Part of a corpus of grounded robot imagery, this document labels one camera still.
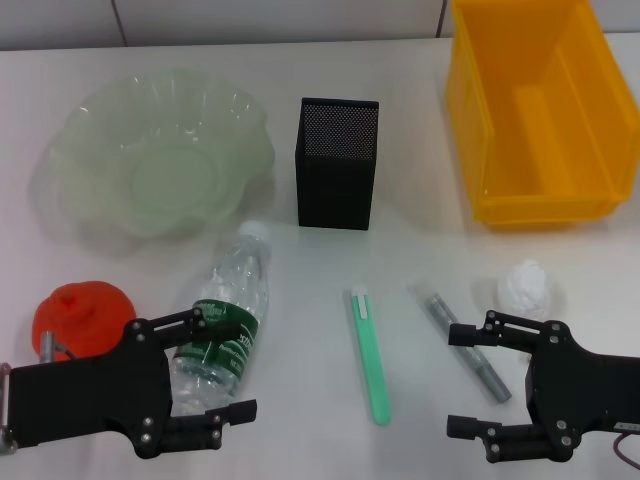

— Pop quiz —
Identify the green pen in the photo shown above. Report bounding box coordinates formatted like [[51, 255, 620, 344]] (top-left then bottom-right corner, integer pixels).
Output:
[[349, 284, 392, 426]]

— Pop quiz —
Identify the black mesh pen holder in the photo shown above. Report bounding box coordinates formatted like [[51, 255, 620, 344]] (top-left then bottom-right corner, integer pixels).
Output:
[[294, 97, 380, 231]]

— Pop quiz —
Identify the right arm cable with plug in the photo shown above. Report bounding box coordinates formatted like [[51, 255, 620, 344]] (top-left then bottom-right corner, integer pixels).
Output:
[[613, 429, 640, 466]]

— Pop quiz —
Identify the arm cable with plug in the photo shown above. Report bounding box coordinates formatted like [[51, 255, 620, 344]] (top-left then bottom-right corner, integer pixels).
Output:
[[613, 429, 640, 466], [40, 329, 76, 364]]

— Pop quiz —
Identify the white paper ball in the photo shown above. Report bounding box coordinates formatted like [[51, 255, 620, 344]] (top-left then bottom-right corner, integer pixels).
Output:
[[494, 258, 551, 321]]

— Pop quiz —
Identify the left arm cable with plug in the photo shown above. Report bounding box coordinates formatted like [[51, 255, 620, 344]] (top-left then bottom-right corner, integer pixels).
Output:
[[40, 329, 76, 364]]

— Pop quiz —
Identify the pale green glass fruit plate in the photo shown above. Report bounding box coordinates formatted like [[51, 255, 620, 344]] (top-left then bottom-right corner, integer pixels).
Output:
[[29, 69, 279, 251]]

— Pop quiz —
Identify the yellow plastic bin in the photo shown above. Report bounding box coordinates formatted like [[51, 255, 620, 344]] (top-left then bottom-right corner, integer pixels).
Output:
[[444, 0, 640, 231]]

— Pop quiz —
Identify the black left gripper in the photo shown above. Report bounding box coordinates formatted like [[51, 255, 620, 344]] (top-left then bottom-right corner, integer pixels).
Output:
[[8, 307, 259, 460]]

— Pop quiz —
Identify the grey marker pen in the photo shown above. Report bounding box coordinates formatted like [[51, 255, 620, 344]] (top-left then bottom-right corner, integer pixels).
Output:
[[407, 282, 514, 404]]

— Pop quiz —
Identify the clear green-label water bottle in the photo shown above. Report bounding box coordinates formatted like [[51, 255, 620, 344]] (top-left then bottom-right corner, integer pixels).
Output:
[[167, 221, 274, 419]]

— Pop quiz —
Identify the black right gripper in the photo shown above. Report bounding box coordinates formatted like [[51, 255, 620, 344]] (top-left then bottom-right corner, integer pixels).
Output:
[[446, 309, 640, 464]]

